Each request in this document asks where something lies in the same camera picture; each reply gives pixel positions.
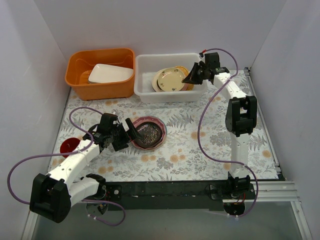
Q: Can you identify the woven bamboo tray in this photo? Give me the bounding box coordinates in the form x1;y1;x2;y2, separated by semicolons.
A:
175;66;194;91

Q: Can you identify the cream and pink plate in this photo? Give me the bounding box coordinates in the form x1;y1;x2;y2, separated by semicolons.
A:
180;81;190;91

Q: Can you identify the clear pink glass plate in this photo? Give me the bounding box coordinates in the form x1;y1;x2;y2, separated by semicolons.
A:
133;122;164;148

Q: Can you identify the cream floral plate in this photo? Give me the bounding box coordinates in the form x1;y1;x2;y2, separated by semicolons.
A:
157;67;186;92

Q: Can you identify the cream and black plate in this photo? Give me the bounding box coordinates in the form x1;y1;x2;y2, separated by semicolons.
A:
151;69;164;92

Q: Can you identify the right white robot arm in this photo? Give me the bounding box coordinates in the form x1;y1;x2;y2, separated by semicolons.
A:
182;48;258;199

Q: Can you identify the clear plastic bin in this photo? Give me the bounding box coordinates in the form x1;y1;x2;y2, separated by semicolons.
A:
134;53;208;104

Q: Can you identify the maroon scalloped plate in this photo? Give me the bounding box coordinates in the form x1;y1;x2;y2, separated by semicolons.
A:
129;115;167;150

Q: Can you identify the red lacquer cup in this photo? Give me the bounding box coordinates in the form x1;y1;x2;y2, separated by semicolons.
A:
59;137;81;158

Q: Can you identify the floral table mat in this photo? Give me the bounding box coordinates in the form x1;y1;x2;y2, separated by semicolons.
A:
47;69;276;182

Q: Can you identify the white rectangular dish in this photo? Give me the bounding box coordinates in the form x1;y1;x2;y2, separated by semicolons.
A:
88;63;134;84

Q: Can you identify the orange plastic tub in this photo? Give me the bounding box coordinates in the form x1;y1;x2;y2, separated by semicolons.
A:
65;48;135;101

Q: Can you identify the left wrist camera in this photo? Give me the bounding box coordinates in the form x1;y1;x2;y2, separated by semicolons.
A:
109;114;120;126

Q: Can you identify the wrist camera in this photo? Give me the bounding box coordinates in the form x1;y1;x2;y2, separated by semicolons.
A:
109;114;120;126
199;49;207;63

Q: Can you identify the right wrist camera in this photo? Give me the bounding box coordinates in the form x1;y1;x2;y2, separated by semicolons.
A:
199;49;207;63

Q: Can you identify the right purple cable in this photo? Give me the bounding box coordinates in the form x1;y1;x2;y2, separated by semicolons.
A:
197;47;260;218

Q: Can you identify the purple cable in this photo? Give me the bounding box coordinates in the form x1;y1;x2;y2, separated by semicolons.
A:
197;47;260;218
7;107;126;227

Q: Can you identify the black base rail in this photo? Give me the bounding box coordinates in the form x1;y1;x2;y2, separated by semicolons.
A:
77;179;258;211

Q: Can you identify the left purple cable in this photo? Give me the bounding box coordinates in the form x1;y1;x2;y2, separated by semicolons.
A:
7;107;126;227

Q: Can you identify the aluminium frame rail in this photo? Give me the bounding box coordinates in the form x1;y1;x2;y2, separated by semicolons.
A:
31;180;301;203

